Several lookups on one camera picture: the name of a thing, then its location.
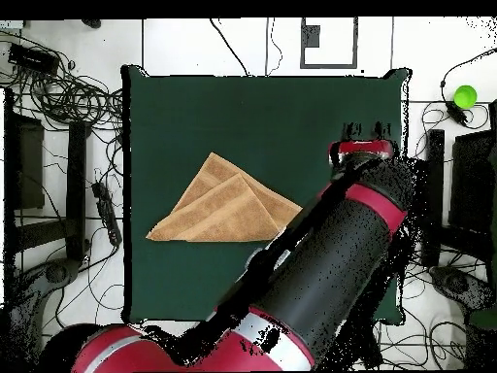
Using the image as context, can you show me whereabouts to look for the tan terry towel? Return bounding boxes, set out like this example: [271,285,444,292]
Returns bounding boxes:
[146,152,304,243]

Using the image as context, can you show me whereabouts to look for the black power adapter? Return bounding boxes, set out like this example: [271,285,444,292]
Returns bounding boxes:
[446,101,470,126]

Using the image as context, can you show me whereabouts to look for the dark green table cloth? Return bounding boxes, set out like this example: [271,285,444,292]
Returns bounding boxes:
[120,63,413,325]

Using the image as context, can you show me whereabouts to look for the black cable tangle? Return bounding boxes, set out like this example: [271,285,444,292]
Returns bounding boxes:
[0,30,124,133]

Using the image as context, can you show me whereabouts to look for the black electronics box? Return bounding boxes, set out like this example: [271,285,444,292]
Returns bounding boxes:
[7,42,60,75]

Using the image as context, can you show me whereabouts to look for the black upright bar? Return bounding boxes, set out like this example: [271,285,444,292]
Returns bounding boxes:
[422,128,447,268]
[64,120,89,262]

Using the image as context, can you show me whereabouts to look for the bright green ball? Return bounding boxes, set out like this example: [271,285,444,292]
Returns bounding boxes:
[452,84,479,110]

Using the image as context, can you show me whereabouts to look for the long black cable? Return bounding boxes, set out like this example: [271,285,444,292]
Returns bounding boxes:
[209,17,250,78]

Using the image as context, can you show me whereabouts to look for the black flat panel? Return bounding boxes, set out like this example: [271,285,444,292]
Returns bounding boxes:
[448,129,497,234]
[14,114,47,211]

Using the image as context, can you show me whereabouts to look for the black power strip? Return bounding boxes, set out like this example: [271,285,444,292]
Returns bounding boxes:
[90,181,123,248]

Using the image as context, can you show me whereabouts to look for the thin black cable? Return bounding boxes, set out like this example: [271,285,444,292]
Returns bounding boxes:
[264,17,283,78]

